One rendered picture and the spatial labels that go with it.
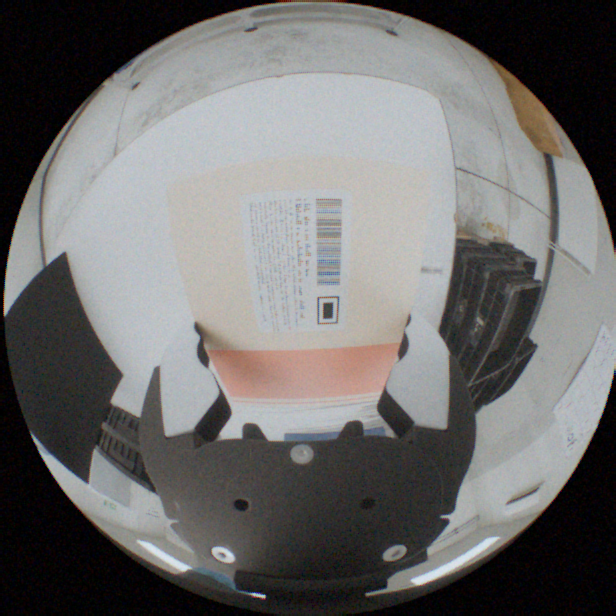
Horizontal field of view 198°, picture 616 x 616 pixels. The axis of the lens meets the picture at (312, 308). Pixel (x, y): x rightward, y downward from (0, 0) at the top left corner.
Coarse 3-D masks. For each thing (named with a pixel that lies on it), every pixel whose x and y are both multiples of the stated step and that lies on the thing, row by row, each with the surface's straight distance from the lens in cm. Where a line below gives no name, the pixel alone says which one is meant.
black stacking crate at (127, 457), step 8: (104, 432) 81; (104, 440) 80; (112, 440) 77; (104, 448) 80; (112, 448) 75; (120, 448) 74; (128, 448) 71; (112, 456) 76; (120, 456) 73; (128, 456) 70; (136, 456) 68; (120, 464) 73; (128, 464) 70; (136, 464) 68; (136, 472) 68; (144, 472) 66; (144, 480) 65
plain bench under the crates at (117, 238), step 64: (192, 128) 20; (256, 128) 17; (320, 128) 17; (384, 128) 18; (448, 128) 23; (128, 192) 24; (448, 192) 21; (128, 256) 25; (448, 256) 22; (128, 320) 31; (128, 384) 50
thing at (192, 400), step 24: (192, 336) 11; (168, 360) 10; (192, 360) 9; (168, 384) 9; (192, 384) 8; (216, 384) 8; (168, 408) 8; (192, 408) 8; (216, 408) 8; (168, 432) 8; (216, 432) 8
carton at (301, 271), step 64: (192, 192) 10; (256, 192) 9; (320, 192) 8; (384, 192) 9; (192, 256) 10; (256, 256) 9; (320, 256) 9; (384, 256) 10; (256, 320) 11; (320, 320) 10; (384, 320) 11; (256, 384) 14; (320, 384) 14; (384, 384) 16
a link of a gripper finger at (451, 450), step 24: (456, 360) 10; (456, 384) 9; (456, 408) 8; (408, 432) 8; (432, 432) 7; (456, 432) 8; (432, 456) 7; (456, 456) 7; (456, 480) 7; (360, 504) 6
